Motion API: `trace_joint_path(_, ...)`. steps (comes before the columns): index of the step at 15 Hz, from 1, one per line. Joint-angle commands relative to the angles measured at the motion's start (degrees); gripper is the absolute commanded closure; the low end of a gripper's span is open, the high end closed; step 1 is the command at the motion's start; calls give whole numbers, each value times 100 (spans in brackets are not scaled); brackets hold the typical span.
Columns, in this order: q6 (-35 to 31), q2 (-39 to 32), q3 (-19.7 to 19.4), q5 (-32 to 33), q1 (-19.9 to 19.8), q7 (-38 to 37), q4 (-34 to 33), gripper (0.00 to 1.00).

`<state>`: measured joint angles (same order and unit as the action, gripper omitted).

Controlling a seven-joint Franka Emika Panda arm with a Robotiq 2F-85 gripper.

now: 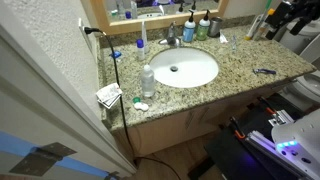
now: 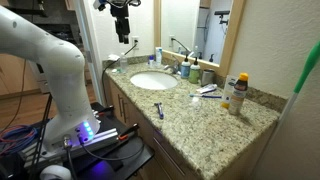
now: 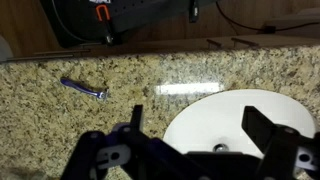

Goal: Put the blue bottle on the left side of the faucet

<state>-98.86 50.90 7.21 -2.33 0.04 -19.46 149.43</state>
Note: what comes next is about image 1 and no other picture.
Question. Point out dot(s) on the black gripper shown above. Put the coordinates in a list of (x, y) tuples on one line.
[(280, 15)]

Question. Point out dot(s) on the blue pump soap bottle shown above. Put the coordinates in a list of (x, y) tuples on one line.
[(188, 31)]

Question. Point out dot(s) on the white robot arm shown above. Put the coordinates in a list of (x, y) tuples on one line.
[(301, 136)]

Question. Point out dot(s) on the bottle with yellow cap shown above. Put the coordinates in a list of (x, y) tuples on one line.
[(263, 30)]

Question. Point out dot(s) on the green pump soap bottle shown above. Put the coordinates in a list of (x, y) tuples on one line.
[(202, 30)]

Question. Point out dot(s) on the chrome faucet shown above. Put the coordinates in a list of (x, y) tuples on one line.
[(171, 37)]

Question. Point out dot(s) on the small bottle with blue cap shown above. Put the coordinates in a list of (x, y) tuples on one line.
[(140, 50)]

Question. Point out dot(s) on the clear bottle with white cap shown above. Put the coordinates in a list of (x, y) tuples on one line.
[(147, 83)]

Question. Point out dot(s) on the white toilet tank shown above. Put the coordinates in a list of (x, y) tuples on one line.
[(308, 30)]

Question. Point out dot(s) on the blue and white toothbrush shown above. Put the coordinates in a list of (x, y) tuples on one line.
[(234, 42)]

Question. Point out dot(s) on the blue razor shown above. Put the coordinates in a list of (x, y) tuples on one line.
[(264, 71)]

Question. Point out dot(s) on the small white toothpaste tube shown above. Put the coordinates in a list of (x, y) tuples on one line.
[(223, 38)]

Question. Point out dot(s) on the stainless steel cup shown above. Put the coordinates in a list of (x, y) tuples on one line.
[(215, 27)]

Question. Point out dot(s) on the white toilet bowl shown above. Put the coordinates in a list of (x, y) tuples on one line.
[(308, 88)]

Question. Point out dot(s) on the white sink basin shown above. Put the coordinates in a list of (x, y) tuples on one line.
[(193, 71)]

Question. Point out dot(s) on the metal sink drain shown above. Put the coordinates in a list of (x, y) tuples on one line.
[(174, 68)]

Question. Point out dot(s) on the wood framed mirror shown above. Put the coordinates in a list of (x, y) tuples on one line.
[(150, 24)]

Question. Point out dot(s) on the wooden vanity cabinet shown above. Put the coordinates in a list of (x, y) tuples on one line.
[(186, 123)]

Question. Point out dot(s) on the black robot cart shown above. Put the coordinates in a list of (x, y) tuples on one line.
[(240, 156)]

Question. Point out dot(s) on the tall slim white tube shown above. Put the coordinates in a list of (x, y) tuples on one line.
[(144, 35)]

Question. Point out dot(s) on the white green contact lens case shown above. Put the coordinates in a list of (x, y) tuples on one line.
[(140, 105)]

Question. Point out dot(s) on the small blue plastic object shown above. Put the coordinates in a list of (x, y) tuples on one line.
[(116, 54)]

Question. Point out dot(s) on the stack of paper cards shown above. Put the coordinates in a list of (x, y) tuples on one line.
[(108, 95)]

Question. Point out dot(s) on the blue tape strip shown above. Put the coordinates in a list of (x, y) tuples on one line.
[(70, 163)]

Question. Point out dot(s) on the white door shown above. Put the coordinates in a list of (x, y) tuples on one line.
[(40, 110)]

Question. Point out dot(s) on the metal door hinge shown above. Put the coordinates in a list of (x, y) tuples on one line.
[(41, 158)]

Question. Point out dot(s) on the silver aluminium rail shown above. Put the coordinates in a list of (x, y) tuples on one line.
[(266, 146)]

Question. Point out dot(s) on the white wall outlet plate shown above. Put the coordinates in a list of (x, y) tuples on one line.
[(84, 35)]

